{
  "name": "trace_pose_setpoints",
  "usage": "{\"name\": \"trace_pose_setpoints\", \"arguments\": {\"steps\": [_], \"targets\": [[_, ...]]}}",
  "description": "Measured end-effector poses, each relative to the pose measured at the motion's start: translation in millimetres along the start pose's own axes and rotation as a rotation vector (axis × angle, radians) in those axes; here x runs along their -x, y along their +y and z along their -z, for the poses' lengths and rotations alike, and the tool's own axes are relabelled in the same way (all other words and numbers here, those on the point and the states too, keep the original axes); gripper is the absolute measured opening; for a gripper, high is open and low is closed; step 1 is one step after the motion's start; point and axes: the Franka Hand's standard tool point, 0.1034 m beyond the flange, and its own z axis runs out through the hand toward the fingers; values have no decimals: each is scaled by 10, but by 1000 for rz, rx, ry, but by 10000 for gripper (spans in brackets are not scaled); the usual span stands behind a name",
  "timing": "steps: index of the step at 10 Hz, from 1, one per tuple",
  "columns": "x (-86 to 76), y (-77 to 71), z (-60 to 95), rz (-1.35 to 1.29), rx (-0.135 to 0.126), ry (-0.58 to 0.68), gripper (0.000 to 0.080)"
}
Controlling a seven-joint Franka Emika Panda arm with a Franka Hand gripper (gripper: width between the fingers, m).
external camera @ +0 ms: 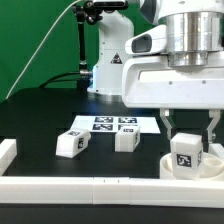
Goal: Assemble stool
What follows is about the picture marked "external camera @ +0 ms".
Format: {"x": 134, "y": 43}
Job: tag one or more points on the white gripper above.
{"x": 162, "y": 74}

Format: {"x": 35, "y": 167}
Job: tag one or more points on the white round stool seat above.
{"x": 212, "y": 169}

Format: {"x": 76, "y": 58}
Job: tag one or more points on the white paper with tags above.
{"x": 114, "y": 123}

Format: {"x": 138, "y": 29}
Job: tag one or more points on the white U-shaped fence frame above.
{"x": 124, "y": 191}

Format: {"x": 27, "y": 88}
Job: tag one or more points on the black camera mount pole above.
{"x": 85, "y": 74}

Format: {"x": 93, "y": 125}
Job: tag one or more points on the black camera on pole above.
{"x": 107, "y": 4}

